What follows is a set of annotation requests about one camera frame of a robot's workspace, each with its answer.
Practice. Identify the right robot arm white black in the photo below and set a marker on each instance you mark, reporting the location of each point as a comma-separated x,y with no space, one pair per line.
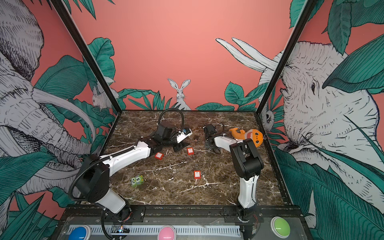
247,162

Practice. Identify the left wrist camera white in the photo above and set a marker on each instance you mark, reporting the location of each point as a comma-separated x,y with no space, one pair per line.
183,134

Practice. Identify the blue push button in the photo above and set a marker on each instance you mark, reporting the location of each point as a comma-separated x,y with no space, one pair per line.
80,233

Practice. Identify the white slotted cable duct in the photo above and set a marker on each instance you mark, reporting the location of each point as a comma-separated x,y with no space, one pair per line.
227,231

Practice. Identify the orange shark plush toy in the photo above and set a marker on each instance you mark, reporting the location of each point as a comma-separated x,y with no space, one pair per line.
253,134

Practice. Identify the green monster toy cube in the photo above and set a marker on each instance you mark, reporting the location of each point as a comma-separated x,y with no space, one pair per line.
136,181

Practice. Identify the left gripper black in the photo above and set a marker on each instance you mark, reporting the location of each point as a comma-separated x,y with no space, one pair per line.
180,146

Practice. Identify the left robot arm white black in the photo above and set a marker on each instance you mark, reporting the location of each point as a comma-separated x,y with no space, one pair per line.
92,182

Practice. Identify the black mounting rail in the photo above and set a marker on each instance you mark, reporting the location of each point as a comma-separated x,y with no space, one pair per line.
230,213

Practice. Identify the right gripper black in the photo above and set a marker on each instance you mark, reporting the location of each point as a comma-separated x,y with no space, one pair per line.
206,143

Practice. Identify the red padlock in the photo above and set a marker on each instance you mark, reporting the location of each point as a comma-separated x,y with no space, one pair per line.
159,156
197,175
190,151

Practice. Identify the pink push button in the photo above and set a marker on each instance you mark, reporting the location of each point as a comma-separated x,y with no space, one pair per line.
167,233

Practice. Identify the green push button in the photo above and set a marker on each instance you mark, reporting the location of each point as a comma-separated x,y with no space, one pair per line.
280,227

